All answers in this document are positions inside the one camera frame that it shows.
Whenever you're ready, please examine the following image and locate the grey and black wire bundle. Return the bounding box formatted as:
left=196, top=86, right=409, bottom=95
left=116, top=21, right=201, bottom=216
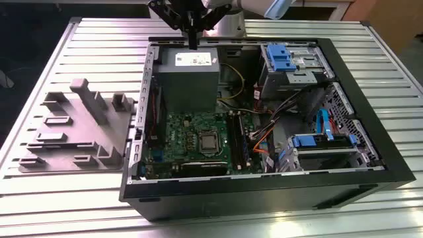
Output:
left=216, top=98, right=265, bottom=115

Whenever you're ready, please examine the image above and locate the blue flat data wire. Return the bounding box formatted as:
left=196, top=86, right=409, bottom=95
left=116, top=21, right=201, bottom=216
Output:
left=316, top=109, right=334, bottom=142

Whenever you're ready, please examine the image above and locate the black PC case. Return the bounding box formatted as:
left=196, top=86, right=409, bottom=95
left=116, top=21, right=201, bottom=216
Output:
left=118, top=37, right=416, bottom=221

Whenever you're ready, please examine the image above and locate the grey parts rack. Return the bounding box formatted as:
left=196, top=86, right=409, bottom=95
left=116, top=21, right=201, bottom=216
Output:
left=17, top=78, right=138, bottom=174

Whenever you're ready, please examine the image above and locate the green motherboard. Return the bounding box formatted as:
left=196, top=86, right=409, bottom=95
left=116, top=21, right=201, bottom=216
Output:
left=141, top=111, right=265, bottom=178

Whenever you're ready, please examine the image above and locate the yellow and black wire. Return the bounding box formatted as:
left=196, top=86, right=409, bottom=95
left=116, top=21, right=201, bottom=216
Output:
left=217, top=63, right=245, bottom=101

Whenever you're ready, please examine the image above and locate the blue drive bay latch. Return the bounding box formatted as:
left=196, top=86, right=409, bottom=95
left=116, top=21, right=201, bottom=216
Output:
left=268, top=44, right=296, bottom=72

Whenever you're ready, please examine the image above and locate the red and black power wire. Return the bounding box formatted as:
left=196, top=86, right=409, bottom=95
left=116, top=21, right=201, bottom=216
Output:
left=250, top=83, right=270, bottom=114

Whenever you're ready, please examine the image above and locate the orange wire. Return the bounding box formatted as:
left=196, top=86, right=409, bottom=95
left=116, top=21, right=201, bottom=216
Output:
left=252, top=125, right=277, bottom=159

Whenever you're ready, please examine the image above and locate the black RAM slot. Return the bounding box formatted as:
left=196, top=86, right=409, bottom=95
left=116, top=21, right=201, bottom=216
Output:
left=234, top=111, right=250, bottom=168
left=226, top=111, right=242, bottom=171

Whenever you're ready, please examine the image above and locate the brown wooden cabinet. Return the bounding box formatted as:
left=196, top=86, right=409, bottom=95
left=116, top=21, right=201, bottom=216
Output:
left=342, top=0, right=423, bottom=54

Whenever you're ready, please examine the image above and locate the metal socket cover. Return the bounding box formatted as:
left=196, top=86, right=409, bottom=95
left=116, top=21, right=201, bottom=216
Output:
left=197, top=128, right=221, bottom=154

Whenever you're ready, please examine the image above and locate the hard disk in blue carrier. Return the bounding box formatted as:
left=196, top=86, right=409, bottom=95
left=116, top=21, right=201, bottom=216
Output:
left=289, top=133, right=361, bottom=172

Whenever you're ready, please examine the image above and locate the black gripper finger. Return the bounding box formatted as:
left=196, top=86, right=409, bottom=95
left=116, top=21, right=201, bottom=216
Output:
left=146, top=0, right=193, bottom=50
left=192, top=3, right=230, bottom=50

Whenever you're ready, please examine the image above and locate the metal drive cage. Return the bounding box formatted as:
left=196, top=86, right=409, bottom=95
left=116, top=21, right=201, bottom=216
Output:
left=258, top=44, right=334, bottom=100

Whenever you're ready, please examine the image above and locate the silver CPU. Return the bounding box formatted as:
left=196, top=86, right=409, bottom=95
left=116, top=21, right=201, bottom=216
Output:
left=201, top=135, right=217, bottom=149

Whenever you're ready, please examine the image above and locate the black graphics card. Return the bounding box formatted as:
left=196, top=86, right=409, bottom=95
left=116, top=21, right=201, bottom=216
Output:
left=170, top=161, right=228, bottom=177

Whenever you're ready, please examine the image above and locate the grey power supply unit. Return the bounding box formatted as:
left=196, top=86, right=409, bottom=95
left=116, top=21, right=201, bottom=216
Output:
left=154, top=47, right=220, bottom=114

